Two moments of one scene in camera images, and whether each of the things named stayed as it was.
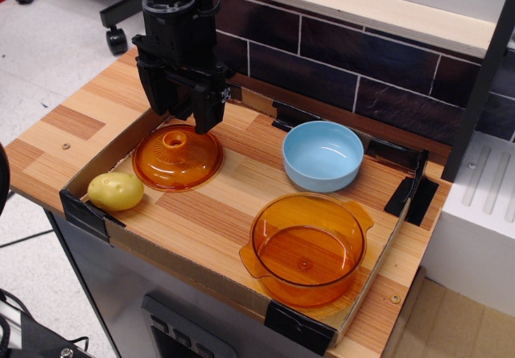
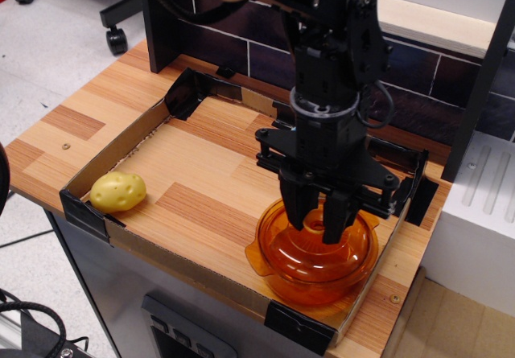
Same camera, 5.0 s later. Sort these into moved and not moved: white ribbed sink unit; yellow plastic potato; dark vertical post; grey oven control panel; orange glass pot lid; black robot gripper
Moved: black robot gripper; orange glass pot lid
Not moved: dark vertical post; grey oven control panel; white ribbed sink unit; yellow plastic potato
